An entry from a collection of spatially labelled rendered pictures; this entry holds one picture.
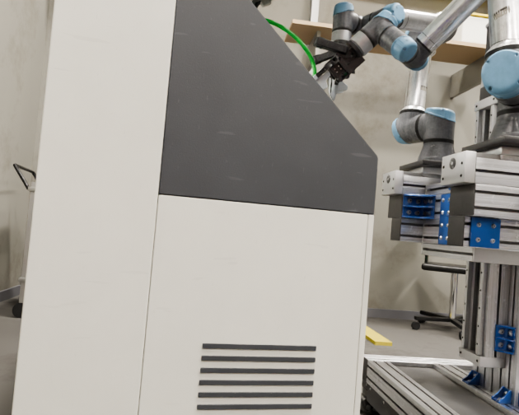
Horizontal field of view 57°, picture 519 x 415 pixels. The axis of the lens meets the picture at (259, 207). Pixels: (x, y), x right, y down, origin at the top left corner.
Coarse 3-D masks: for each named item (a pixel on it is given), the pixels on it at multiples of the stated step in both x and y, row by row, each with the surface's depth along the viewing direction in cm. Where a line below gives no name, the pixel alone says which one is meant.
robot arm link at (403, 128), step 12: (420, 72) 202; (408, 84) 205; (420, 84) 201; (408, 96) 203; (420, 96) 201; (408, 108) 200; (420, 108) 199; (396, 120) 205; (408, 120) 199; (396, 132) 203; (408, 132) 198
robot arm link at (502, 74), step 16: (496, 0) 132; (512, 0) 131; (496, 16) 132; (512, 16) 130; (496, 32) 132; (512, 32) 130; (496, 48) 130; (512, 48) 128; (496, 64) 128; (512, 64) 126; (496, 80) 129; (512, 80) 126; (496, 96) 132; (512, 96) 130
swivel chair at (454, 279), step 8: (424, 264) 389; (432, 264) 387; (440, 264) 389; (448, 264) 402; (456, 264) 415; (448, 272) 381; (456, 272) 378; (464, 272) 376; (456, 280) 398; (456, 288) 398; (456, 296) 398; (424, 312) 423; (424, 320) 394; (432, 320) 394; (440, 320) 395; (448, 320) 396; (456, 320) 387; (416, 328) 392
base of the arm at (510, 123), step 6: (516, 108) 138; (498, 114) 143; (504, 114) 140; (510, 114) 139; (516, 114) 138; (498, 120) 142; (504, 120) 140; (510, 120) 138; (516, 120) 137; (498, 126) 141; (504, 126) 139; (510, 126) 138; (516, 126) 137; (492, 132) 144; (498, 132) 140; (504, 132) 138; (510, 132) 137; (516, 132) 136; (492, 138) 142
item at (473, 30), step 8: (472, 16) 388; (480, 16) 389; (488, 16) 388; (464, 24) 387; (472, 24) 387; (480, 24) 388; (456, 32) 394; (464, 32) 386; (472, 32) 387; (480, 32) 388; (464, 40) 386; (472, 40) 387; (480, 40) 388
